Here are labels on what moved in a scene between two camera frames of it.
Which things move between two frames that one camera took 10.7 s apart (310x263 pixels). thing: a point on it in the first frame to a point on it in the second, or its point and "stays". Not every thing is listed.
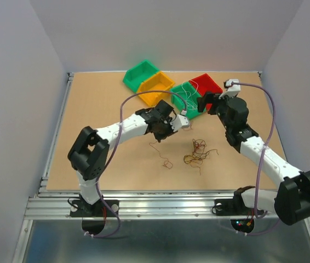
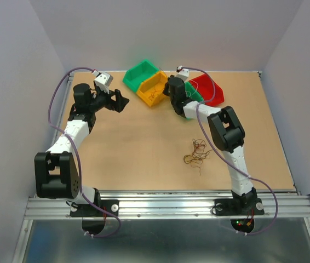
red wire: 166,163 to 154,93
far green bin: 133,77 stays
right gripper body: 215,105 to 166,91
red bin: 204,84 stays
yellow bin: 159,81 stays
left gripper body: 165,129 to 102,99
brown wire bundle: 199,154 stays
